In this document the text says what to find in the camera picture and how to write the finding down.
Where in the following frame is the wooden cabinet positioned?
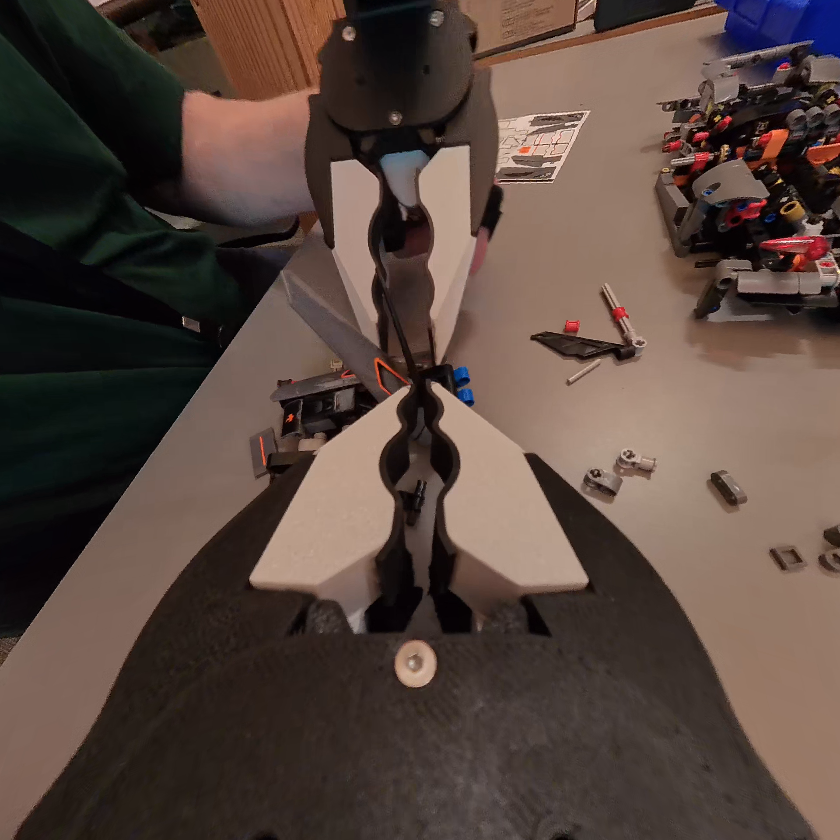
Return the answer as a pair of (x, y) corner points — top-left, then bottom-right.
(190, 0), (348, 99)

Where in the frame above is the person's green shirt torso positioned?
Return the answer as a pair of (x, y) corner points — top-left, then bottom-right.
(0, 0), (252, 519)

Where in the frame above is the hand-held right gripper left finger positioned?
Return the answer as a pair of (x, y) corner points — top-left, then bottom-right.
(250, 384), (424, 634)

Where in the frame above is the black strap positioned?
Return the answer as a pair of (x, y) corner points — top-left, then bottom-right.
(0, 222), (230, 348)

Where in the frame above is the grey orange-striped lego panel assembly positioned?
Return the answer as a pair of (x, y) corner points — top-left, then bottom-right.
(270, 269), (474, 474)

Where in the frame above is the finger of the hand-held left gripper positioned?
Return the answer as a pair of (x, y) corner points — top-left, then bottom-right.
(330, 157), (394, 347)
(417, 144), (474, 359)

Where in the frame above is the person's left forearm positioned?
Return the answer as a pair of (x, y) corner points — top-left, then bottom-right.
(180, 88), (322, 229)

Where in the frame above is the grey tile with orange stripe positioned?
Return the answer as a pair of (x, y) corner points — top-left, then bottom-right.
(250, 428), (280, 478)

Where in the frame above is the large lego car model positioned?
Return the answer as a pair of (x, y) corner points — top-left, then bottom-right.
(655, 39), (840, 322)

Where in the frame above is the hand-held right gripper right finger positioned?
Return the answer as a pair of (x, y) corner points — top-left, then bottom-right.
(430, 382), (590, 634)

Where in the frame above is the cardboard box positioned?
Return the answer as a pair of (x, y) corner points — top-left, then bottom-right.
(460, 0), (580, 59)

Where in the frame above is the grey axle black panel assembly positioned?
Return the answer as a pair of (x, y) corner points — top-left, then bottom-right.
(530, 282), (647, 361)

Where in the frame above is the blue plastic bin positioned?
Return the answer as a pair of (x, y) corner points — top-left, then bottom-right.
(715, 0), (840, 49)

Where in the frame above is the lego sticker sheet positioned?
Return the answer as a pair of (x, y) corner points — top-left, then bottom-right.
(495, 109), (591, 184)

